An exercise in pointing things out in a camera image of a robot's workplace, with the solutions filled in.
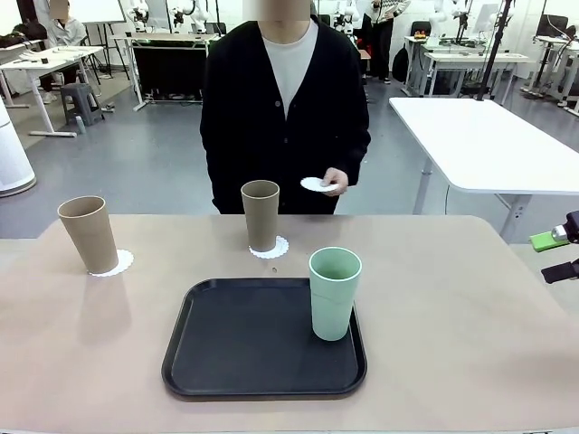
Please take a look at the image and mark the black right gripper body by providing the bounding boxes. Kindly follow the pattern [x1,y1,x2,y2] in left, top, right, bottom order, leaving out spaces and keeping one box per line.
[563,210,579,245]

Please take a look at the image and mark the white scalloped paper coaster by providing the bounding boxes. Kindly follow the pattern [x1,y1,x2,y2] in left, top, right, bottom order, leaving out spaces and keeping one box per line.
[88,248,135,278]
[248,233,290,259]
[299,176,339,194]

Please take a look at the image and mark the brown tall cup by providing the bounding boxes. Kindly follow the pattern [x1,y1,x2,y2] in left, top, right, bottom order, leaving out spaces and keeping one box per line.
[240,180,280,252]
[57,195,119,275]

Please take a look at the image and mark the person's right forearm black sleeve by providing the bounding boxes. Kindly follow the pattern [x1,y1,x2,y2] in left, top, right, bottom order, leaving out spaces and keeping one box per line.
[200,126,228,214]

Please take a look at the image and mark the person's left forearm black sleeve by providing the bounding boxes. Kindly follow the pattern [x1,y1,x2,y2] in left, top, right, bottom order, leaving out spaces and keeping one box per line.
[338,130,372,186]

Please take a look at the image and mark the person's left hand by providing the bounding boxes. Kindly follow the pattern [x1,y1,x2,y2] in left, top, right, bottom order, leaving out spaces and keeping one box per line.
[318,166,349,198]

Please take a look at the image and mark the large white table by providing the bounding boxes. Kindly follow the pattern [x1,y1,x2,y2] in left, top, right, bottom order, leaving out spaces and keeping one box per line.
[388,96,579,245]

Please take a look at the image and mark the beige table mat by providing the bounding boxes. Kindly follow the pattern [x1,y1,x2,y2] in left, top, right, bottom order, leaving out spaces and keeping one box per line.
[0,213,579,433]

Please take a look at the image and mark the white desk with equipment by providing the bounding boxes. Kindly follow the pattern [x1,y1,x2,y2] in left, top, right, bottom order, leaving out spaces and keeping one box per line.
[519,33,579,109]

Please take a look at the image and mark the white background desks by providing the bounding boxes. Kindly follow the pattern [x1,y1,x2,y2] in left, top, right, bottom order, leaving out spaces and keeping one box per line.
[403,33,537,99]

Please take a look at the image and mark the black tripod pole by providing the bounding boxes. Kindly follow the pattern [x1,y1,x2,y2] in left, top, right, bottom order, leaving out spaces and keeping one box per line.
[470,0,517,101]

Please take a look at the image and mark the mint green tall cup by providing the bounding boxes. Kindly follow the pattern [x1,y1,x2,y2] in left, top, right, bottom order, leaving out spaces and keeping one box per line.
[308,247,363,342]

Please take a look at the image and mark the black backpack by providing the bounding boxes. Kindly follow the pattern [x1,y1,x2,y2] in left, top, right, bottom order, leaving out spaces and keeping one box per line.
[391,44,411,83]

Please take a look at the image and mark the bystander in black trousers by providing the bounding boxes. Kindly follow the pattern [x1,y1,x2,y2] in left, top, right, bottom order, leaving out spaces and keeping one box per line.
[370,0,412,86]

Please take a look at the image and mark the black plastic tray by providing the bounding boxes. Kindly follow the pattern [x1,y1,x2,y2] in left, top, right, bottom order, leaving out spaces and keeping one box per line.
[161,277,368,401]

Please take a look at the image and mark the person in black cardigan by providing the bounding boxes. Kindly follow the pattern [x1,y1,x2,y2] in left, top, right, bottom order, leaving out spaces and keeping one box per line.
[199,6,372,215]

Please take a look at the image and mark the black draped table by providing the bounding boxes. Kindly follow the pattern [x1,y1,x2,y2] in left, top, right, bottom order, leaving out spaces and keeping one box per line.
[110,32,221,112]

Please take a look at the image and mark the grey plastic stool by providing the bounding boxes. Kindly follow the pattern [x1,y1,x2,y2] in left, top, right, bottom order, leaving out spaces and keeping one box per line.
[59,82,106,127]

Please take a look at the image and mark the whiteboard on stand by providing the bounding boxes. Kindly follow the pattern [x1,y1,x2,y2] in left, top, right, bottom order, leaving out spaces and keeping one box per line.
[83,0,128,24]

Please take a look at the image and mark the seated bystander in white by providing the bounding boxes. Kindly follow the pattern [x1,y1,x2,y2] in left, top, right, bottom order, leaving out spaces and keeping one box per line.
[38,0,88,105]

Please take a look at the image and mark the white desk with clutter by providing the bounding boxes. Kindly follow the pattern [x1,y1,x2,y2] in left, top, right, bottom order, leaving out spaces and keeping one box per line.
[0,44,106,137]

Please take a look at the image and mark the black bag on desk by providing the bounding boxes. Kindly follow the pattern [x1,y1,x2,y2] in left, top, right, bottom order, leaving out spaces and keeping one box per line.
[0,20,49,49]

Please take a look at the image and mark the white cylindrical pedestal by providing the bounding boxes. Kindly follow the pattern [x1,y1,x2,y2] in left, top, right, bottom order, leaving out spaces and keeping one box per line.
[0,97,37,198]

